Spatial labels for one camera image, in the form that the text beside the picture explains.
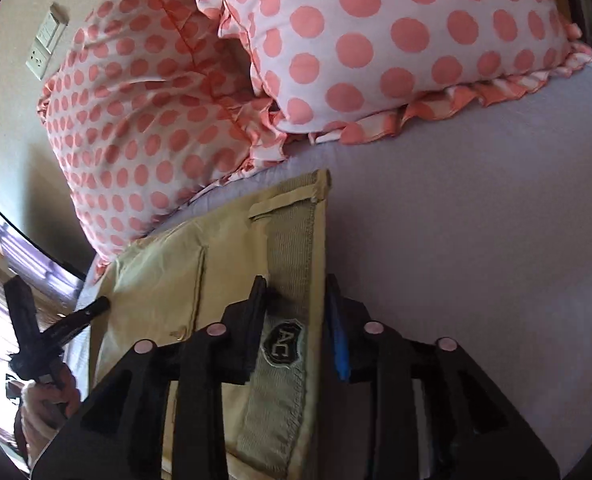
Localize khaki pants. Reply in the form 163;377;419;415
89;170;331;479

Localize person's left hand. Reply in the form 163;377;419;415
19;364;81;468

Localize black flat television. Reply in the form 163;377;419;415
0;211;86;310

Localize lavender bed sheet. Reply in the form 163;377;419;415
65;66;592;476

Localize left polka dot pillow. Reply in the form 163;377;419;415
37;0;286;266

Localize polka dot pillow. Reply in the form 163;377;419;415
198;0;592;134
37;0;286;266

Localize right polka dot pillow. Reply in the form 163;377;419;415
198;0;592;134

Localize white wall switch plate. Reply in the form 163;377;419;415
25;3;68;80

